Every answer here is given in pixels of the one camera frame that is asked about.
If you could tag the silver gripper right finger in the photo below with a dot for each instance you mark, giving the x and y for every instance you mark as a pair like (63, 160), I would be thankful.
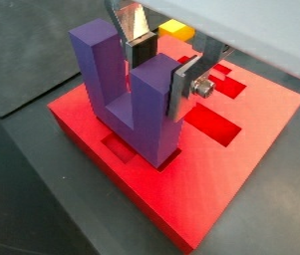
(189, 77)

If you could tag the yellow long block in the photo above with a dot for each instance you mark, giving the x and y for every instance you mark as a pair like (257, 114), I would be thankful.
(175, 29)

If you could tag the purple U-shaped block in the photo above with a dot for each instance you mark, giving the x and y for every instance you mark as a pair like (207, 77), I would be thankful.
(127, 97)

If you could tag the red board with slots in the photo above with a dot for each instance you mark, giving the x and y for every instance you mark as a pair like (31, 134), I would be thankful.
(226, 133)

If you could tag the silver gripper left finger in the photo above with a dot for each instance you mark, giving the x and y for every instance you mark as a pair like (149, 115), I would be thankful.
(138, 38)

